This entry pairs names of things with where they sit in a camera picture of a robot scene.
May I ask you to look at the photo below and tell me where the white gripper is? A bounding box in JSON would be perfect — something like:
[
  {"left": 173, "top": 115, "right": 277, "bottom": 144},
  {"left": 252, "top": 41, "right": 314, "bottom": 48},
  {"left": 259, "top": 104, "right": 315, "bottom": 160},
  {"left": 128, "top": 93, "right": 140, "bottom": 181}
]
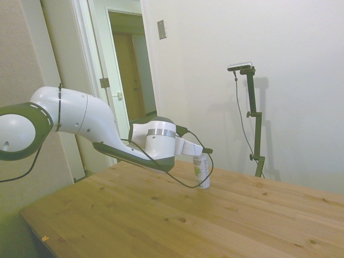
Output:
[{"left": 175, "top": 136, "right": 189, "bottom": 156}]

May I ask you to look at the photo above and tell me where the white green-capped water bottle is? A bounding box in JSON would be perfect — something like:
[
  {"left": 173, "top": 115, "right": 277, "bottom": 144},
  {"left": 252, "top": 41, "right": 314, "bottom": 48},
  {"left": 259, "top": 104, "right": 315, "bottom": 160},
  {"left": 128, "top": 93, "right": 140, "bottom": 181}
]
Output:
[{"left": 191, "top": 153, "right": 212, "bottom": 190}]

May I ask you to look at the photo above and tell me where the brown wooden door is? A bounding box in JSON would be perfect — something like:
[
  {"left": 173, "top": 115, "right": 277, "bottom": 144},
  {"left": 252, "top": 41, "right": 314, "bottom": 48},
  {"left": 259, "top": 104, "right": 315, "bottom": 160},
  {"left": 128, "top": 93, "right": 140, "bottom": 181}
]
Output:
[{"left": 112, "top": 31, "right": 147, "bottom": 122}]

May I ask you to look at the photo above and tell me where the white open door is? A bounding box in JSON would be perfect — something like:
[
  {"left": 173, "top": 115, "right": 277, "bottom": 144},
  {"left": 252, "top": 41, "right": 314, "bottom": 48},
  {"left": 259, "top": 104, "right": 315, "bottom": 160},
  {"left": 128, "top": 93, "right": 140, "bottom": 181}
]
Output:
[{"left": 87, "top": 0, "right": 130, "bottom": 164}]

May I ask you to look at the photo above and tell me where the beige closet door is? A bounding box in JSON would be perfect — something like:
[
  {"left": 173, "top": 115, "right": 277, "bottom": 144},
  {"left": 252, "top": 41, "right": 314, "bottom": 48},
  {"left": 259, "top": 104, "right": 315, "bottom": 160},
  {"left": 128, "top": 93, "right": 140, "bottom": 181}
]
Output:
[{"left": 40, "top": 0, "right": 91, "bottom": 184}]

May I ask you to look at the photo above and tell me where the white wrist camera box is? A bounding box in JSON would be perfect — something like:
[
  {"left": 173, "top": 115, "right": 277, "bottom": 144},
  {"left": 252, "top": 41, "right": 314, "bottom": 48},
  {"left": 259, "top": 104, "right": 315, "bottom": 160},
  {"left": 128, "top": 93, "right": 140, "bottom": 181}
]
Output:
[{"left": 182, "top": 140, "right": 205, "bottom": 157}]

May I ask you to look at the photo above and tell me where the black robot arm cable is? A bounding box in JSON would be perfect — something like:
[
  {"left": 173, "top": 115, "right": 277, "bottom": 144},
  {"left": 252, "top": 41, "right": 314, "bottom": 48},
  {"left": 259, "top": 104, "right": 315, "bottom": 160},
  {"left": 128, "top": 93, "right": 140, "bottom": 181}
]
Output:
[{"left": 0, "top": 83, "right": 215, "bottom": 189}]

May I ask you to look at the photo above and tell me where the black camera stand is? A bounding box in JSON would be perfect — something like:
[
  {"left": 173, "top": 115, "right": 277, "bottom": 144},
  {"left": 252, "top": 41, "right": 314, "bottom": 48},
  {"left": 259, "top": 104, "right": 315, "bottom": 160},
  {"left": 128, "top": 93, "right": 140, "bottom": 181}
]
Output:
[{"left": 239, "top": 68, "right": 266, "bottom": 178}]

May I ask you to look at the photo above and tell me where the grey exterior camera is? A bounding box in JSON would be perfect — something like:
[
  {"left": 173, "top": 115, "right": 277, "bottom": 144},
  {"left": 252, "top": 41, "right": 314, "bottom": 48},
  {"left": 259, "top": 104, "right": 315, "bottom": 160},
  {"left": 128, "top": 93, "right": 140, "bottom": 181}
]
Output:
[{"left": 227, "top": 61, "right": 254, "bottom": 73}]

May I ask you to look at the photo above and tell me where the grey wall plate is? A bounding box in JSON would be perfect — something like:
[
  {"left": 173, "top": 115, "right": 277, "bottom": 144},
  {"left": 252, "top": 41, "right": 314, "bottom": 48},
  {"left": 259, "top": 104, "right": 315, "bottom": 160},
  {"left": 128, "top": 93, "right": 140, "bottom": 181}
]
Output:
[{"left": 157, "top": 19, "right": 168, "bottom": 40}]

